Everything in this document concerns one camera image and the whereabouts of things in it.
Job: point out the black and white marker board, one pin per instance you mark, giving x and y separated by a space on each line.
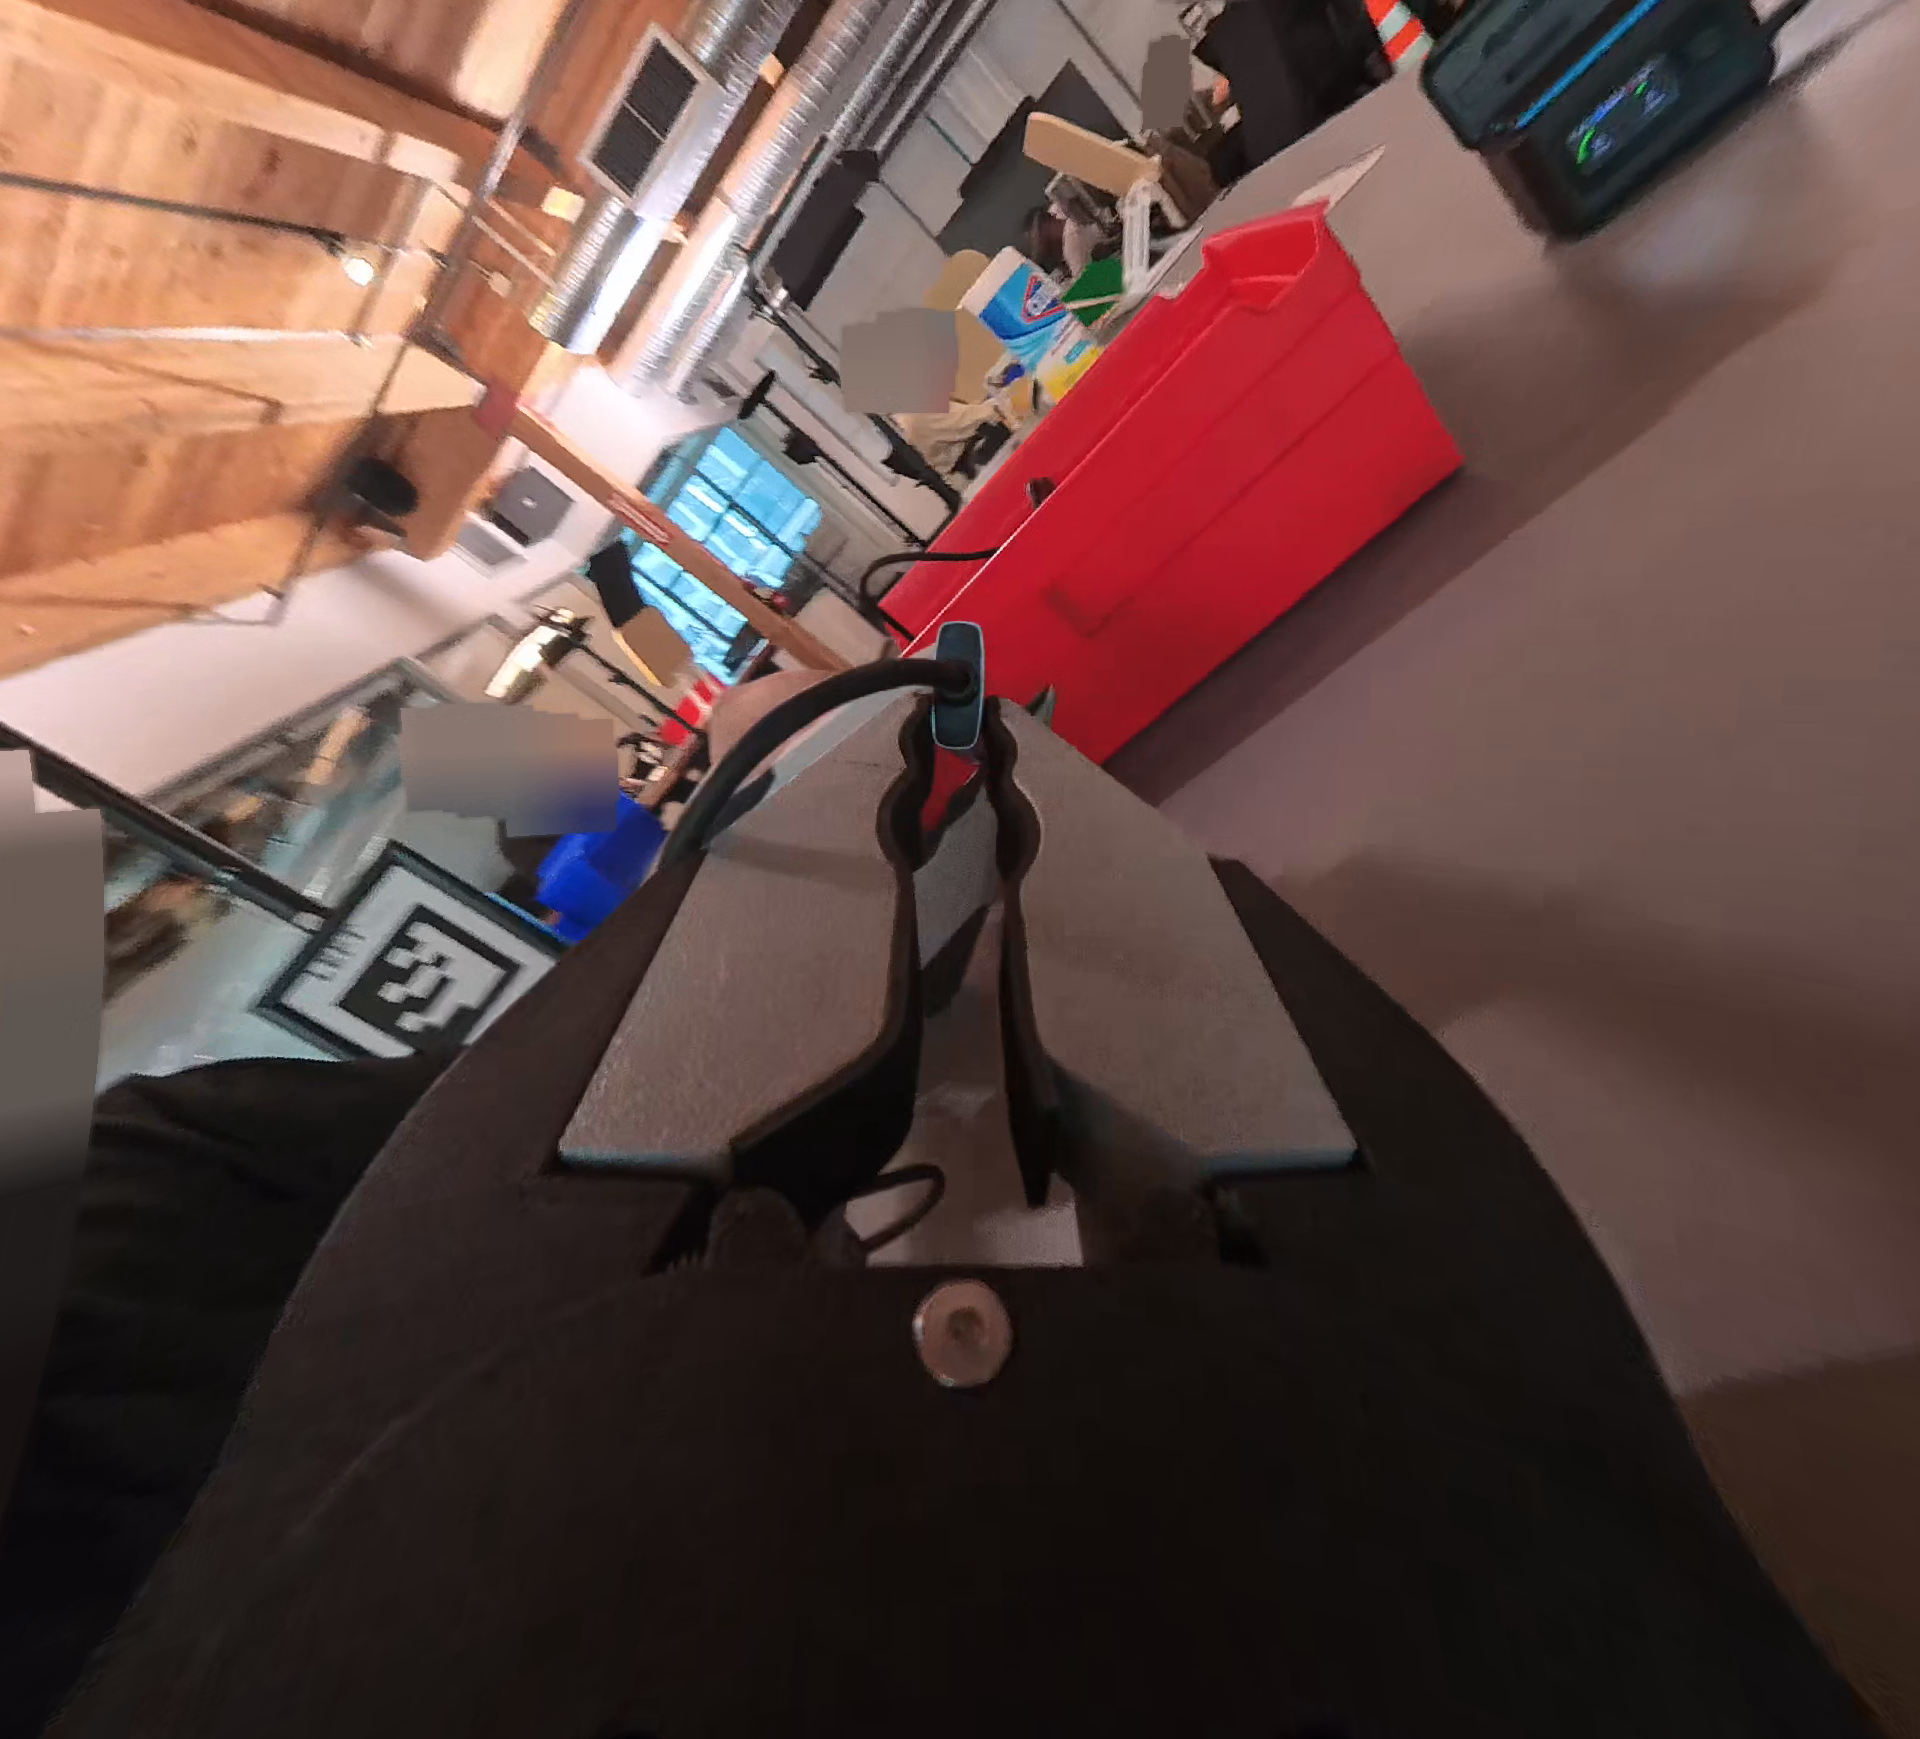
406 959

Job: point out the silver ventilation duct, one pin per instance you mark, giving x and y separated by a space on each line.
811 30

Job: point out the red plastic bin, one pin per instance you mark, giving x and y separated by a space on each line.
1201 495

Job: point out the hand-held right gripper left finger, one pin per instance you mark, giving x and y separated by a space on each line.
751 989

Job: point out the blue and black device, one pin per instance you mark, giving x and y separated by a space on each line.
1605 74

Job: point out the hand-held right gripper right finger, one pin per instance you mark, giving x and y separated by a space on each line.
1170 989

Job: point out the orange traffic cone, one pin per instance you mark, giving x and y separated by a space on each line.
1396 24

